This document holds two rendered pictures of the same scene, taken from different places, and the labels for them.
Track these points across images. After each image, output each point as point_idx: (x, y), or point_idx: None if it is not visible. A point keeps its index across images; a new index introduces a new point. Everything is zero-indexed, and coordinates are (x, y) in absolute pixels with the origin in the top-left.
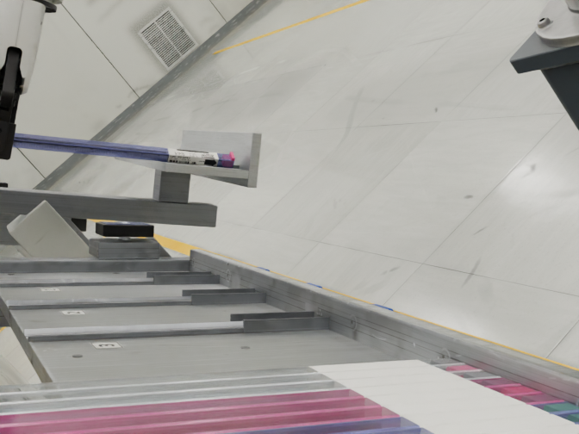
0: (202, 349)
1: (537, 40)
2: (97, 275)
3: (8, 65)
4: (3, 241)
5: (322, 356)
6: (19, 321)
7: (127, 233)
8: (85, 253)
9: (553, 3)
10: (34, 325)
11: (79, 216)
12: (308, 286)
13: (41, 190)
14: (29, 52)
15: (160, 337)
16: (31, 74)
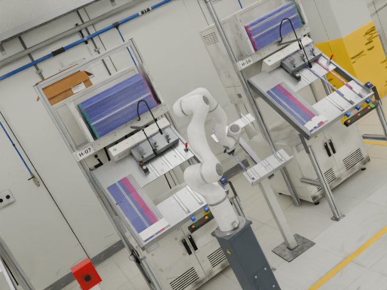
0: (174, 208)
1: None
2: (213, 183)
3: (225, 149)
4: (297, 130)
5: (175, 217)
6: (179, 190)
7: (220, 181)
8: (252, 166)
9: (238, 217)
10: (178, 192)
11: (253, 160)
12: (194, 210)
13: (252, 152)
14: (227, 149)
15: (178, 203)
16: (228, 151)
